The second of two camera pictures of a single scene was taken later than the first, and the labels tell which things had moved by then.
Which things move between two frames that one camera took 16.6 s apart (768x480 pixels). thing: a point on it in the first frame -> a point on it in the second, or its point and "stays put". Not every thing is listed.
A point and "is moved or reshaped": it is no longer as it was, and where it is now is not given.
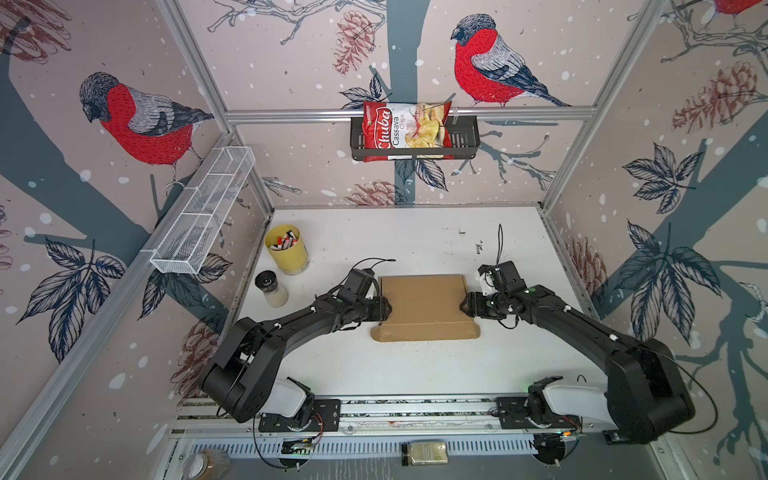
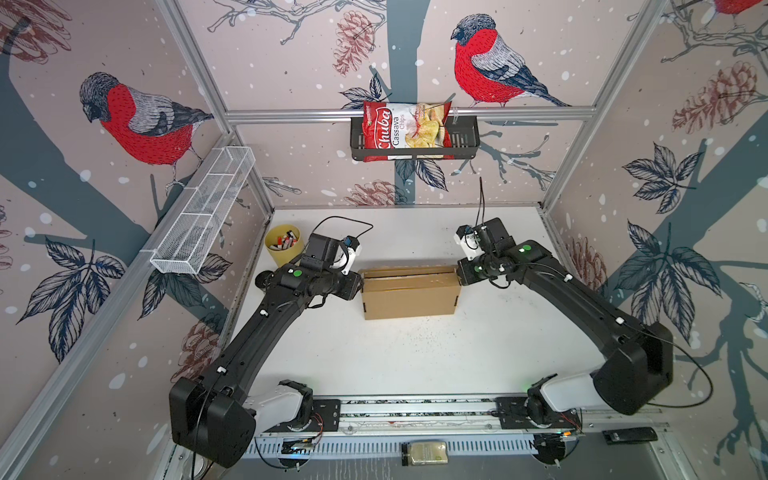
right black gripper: (472, 307) -> (464, 279)
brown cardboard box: (425, 308) is moved or reshaped
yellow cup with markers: (284, 243) stays put
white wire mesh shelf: (186, 244) stays put
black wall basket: (465, 136) stays put
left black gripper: (381, 308) -> (352, 285)
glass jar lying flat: (424, 452) stays put
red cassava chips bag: (405, 130) stays put
